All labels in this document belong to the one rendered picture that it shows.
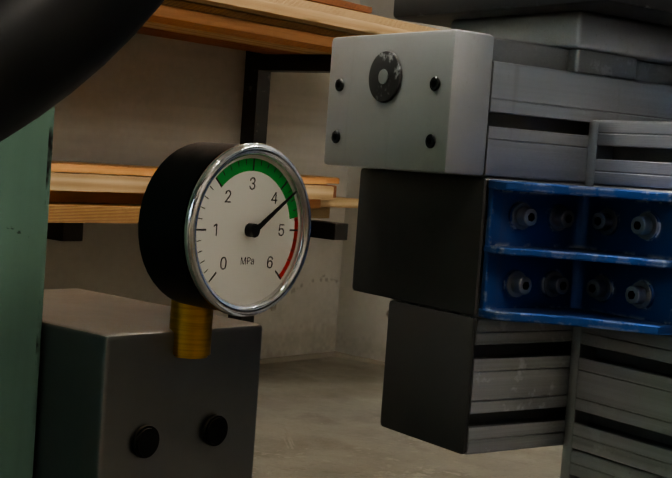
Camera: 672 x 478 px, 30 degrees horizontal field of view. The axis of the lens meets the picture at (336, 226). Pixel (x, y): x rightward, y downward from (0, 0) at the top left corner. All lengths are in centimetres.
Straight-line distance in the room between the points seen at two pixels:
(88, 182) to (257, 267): 252
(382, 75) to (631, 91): 18
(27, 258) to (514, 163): 43
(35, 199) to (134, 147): 324
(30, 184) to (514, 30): 51
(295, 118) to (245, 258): 374
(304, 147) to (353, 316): 63
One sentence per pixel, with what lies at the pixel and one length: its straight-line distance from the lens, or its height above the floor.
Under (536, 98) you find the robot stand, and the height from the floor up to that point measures 74.
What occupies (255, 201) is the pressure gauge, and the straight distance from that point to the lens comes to 45.
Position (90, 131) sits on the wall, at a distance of 360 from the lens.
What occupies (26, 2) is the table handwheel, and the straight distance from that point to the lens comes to 24.
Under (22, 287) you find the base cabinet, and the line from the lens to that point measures 47.
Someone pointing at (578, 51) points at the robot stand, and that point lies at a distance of 87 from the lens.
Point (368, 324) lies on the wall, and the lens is 435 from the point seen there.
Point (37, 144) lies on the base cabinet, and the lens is 47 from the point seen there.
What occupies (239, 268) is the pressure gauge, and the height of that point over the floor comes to 65.
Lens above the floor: 69
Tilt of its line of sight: 3 degrees down
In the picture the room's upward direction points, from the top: 4 degrees clockwise
